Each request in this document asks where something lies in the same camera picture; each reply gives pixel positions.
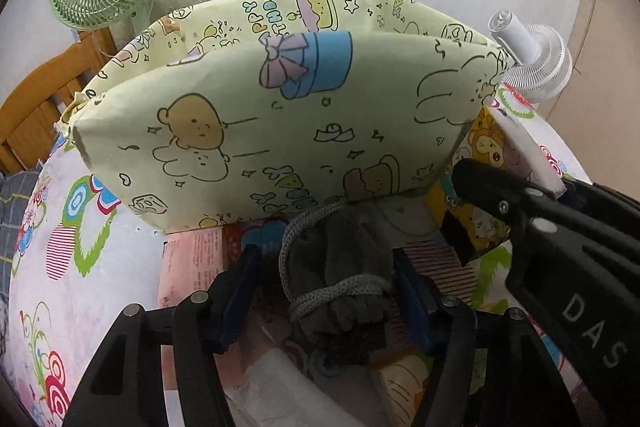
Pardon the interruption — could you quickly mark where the pink paper packet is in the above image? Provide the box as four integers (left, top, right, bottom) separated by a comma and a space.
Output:
157, 228, 226, 308

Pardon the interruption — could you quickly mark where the grey drawstring pouch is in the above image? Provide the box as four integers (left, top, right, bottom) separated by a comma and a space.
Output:
278, 202, 393, 365

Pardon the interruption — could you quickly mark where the white standing fan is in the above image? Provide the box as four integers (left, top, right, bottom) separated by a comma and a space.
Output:
488, 10, 573, 104

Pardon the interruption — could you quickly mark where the floral tablecloth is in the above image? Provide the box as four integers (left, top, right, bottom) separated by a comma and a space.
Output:
6, 85, 594, 427

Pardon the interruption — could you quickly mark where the grey plaid pillow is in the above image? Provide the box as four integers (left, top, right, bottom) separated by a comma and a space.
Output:
0, 168, 40, 305

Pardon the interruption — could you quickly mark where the yellow cartoon fabric storage box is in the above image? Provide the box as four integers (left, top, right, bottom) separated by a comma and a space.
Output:
60, 0, 509, 233

